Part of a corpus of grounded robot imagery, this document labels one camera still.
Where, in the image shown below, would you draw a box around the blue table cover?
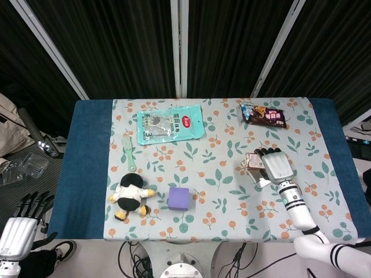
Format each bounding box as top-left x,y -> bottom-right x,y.
47,98 -> 366,240

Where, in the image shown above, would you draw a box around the purple foam cube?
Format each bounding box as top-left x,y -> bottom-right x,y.
168,186 -> 191,211

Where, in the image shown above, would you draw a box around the beige fabric bag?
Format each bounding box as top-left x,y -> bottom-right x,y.
0,92 -> 35,159

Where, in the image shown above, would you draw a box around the teal dishcloth package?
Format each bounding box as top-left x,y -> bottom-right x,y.
136,103 -> 207,146

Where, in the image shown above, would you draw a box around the dark computer monitor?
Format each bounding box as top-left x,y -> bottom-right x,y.
346,136 -> 371,160

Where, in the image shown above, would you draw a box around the white frame post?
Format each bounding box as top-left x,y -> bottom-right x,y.
13,0 -> 89,101
170,0 -> 190,98
249,0 -> 304,99

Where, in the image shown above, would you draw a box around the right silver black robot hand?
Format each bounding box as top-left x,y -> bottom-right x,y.
253,147 -> 296,185

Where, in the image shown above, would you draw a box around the clear plastic tray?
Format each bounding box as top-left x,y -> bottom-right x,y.
0,152 -> 50,186

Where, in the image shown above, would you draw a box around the red rectangular cardboard box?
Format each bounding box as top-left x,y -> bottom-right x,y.
245,152 -> 265,170

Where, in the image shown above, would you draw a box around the floral orange fruit tablecloth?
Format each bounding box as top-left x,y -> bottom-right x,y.
103,97 -> 366,243

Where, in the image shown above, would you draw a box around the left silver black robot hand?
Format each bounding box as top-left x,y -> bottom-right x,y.
0,191 -> 59,261

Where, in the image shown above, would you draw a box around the black white plush penguin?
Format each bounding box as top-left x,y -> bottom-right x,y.
108,173 -> 157,221

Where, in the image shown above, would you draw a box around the black white sneaker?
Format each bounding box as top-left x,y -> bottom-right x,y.
53,240 -> 78,272

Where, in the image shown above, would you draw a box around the grey corrugated hose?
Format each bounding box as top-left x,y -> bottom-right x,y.
19,107 -> 60,159

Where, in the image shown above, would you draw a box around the black trouser leg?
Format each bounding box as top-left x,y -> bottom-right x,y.
20,249 -> 59,278

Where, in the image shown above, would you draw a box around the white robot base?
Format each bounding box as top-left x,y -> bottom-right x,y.
134,242 -> 228,278

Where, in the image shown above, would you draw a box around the brown snack bag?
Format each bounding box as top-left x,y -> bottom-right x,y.
238,103 -> 288,130

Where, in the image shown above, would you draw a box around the black floor cables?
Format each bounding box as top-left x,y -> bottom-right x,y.
118,242 -> 296,278

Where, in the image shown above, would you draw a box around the black pleated curtain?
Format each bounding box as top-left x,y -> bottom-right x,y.
0,0 -> 371,128

